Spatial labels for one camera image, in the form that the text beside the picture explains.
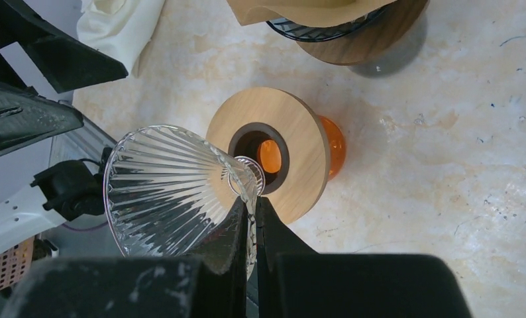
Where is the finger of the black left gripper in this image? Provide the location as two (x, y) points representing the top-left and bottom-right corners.
(0, 1), (129, 93)
(0, 82), (83, 156)

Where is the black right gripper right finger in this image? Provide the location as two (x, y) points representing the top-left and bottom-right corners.
(256, 197), (471, 317)

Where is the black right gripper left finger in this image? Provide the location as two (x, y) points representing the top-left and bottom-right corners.
(1, 199), (248, 317)

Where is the clear glass dripper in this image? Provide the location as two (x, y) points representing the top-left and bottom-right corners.
(103, 125), (266, 274)

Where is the orange glass flask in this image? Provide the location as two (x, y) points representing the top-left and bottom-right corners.
(256, 115), (346, 180)

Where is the brown paper coffee filter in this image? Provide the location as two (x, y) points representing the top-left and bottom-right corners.
(227, 0), (394, 27)

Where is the blue glass dripper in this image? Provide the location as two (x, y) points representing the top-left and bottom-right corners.
(266, 5), (391, 43)

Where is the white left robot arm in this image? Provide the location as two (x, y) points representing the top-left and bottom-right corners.
(0, 1), (128, 254)

